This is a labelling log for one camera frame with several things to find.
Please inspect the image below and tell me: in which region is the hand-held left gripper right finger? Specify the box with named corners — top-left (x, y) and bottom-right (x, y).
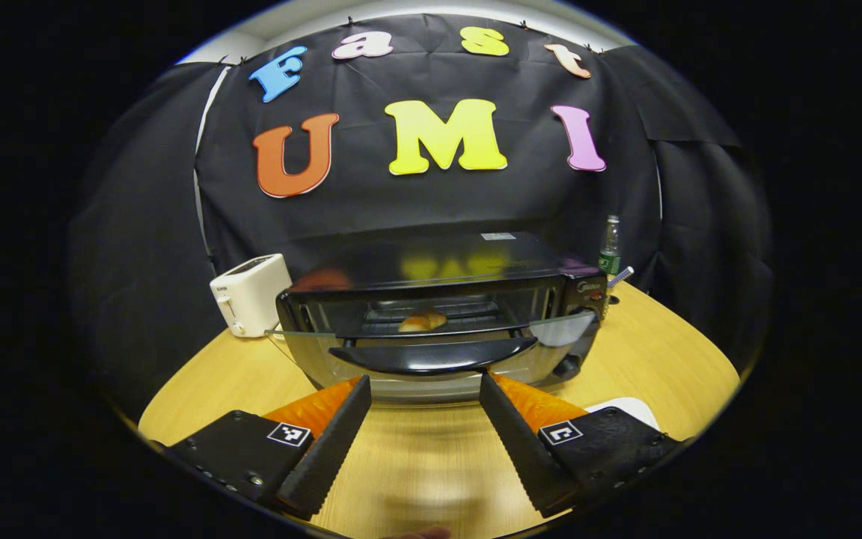
top-left (479, 371), bottom-right (683, 518)

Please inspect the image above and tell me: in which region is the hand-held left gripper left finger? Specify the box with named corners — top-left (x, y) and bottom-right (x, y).
top-left (165, 374), bottom-right (373, 520)

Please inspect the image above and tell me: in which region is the golden bread roll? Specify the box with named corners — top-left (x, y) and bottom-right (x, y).
top-left (399, 310), bottom-right (447, 332)

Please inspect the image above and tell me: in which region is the black electric oven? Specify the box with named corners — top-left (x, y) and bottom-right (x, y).
top-left (265, 231), bottom-right (610, 405)

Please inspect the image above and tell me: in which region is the white square plate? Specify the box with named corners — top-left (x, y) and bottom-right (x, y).
top-left (584, 397), bottom-right (660, 432)

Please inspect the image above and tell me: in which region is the white toaster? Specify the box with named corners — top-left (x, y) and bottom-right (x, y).
top-left (210, 254), bottom-right (293, 339)

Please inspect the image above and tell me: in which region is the clear plastic water bottle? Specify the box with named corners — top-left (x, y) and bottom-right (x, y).
top-left (599, 215), bottom-right (621, 278)

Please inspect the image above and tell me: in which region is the black backdrop cloth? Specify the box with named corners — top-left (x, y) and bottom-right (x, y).
top-left (68, 13), bottom-right (774, 405)

